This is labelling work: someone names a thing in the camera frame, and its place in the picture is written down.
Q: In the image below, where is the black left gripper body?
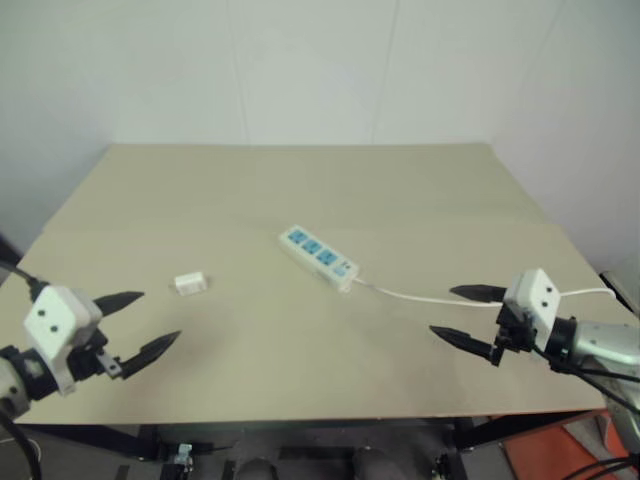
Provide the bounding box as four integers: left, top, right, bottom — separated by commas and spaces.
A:
66, 328, 124, 384

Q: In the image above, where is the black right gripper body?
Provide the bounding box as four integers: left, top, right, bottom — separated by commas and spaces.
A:
492, 302, 540, 355

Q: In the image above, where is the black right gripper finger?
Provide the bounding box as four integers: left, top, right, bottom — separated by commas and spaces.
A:
428, 324, 503, 369
448, 282, 509, 305

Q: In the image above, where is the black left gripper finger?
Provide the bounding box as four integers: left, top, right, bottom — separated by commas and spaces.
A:
118, 329, 183, 380
93, 290, 147, 318

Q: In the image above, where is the white plug adapter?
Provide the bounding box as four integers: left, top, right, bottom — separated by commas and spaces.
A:
172, 271, 211, 295

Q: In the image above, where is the white power strip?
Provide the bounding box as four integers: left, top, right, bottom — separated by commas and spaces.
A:
277, 224, 361, 294

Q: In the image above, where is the orange floor mat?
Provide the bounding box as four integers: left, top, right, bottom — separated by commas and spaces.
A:
498, 413, 632, 480

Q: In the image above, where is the dark rounded shape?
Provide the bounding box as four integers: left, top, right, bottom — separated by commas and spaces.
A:
234, 456, 279, 480

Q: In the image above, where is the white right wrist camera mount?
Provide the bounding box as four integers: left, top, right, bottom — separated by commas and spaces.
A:
501, 268, 563, 338

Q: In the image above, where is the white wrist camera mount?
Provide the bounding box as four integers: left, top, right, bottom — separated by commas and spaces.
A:
23, 285, 104, 397
501, 268, 563, 338

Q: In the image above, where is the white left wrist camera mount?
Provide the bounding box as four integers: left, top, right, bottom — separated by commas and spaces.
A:
23, 285, 104, 397

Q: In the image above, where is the white power cable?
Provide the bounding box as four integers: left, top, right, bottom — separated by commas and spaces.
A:
351, 278, 617, 305

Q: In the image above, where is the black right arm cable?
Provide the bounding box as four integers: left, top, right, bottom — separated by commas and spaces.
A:
530, 343, 640, 401

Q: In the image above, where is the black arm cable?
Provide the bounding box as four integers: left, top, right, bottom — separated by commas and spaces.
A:
0, 258, 50, 303
530, 343, 640, 401

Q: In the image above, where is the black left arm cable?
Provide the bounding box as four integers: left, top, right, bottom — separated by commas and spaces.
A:
0, 258, 50, 303

